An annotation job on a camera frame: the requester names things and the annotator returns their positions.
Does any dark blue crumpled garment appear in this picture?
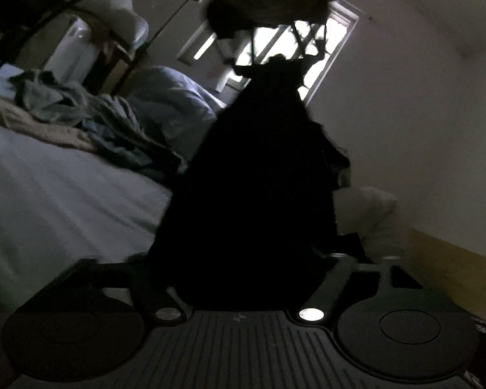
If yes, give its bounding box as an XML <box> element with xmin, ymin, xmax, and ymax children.
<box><xmin>80</xmin><ymin>94</ymin><xmax>187</xmax><ymax>178</ymax></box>

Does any light blue pillow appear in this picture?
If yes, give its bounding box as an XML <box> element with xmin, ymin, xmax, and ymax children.
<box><xmin>124</xmin><ymin>66</ymin><xmax>226</xmax><ymax>162</ymax></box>

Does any white appliance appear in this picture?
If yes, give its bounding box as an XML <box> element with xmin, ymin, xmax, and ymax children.
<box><xmin>43</xmin><ymin>14</ymin><xmax>99</xmax><ymax>83</ymax></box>

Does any grey crumpled garment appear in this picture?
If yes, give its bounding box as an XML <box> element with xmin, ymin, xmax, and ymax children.
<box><xmin>9</xmin><ymin>69</ymin><xmax>95</xmax><ymax>127</ymax></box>

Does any white cloth bundle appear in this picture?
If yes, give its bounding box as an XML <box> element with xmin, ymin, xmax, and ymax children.
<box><xmin>333</xmin><ymin>187</ymin><xmax>406</xmax><ymax>263</ymax></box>

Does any light blue bed sheet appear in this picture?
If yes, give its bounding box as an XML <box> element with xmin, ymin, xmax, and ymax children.
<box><xmin>0</xmin><ymin>53</ymin><xmax>176</xmax><ymax>317</ymax></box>

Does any bright window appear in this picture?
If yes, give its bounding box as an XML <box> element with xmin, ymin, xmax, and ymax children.
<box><xmin>178</xmin><ymin>0</ymin><xmax>364</xmax><ymax>102</ymax></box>

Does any black garment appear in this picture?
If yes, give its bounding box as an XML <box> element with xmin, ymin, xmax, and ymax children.
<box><xmin>145</xmin><ymin>56</ymin><xmax>350</xmax><ymax>311</ymax></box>

